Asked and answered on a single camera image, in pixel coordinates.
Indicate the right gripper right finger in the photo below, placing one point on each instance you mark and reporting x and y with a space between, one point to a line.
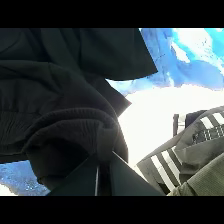
128 181

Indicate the olive green garment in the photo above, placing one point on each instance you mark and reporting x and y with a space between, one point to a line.
206 181

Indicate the black white striped garment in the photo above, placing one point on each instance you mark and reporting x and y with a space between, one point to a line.
186 146

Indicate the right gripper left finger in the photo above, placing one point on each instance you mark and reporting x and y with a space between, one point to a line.
83 180

